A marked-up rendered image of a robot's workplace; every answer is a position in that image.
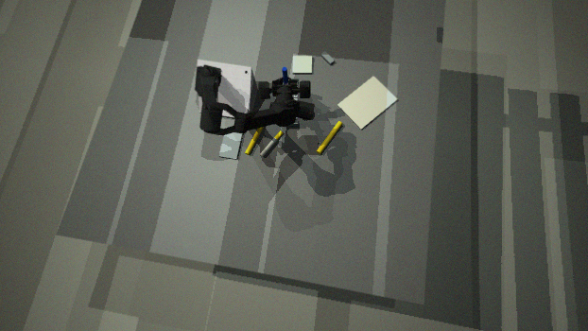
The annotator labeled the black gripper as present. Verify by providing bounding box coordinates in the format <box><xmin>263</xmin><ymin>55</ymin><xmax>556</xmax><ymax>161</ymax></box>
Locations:
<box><xmin>258</xmin><ymin>78</ymin><xmax>311</xmax><ymax>99</ymax></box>

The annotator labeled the beige flat rectangular panel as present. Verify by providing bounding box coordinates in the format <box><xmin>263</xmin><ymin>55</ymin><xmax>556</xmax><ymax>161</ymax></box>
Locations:
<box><xmin>337</xmin><ymin>77</ymin><xmax>397</xmax><ymax>130</ymax></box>

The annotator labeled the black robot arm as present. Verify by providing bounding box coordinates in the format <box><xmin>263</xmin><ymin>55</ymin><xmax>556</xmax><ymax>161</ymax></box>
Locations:
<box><xmin>195</xmin><ymin>65</ymin><xmax>315</xmax><ymax>135</ymax></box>

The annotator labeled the blue stylus with white tip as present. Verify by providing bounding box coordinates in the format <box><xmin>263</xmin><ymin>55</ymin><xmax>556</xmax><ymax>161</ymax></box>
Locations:
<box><xmin>282</xmin><ymin>67</ymin><xmax>288</xmax><ymax>85</ymax></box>

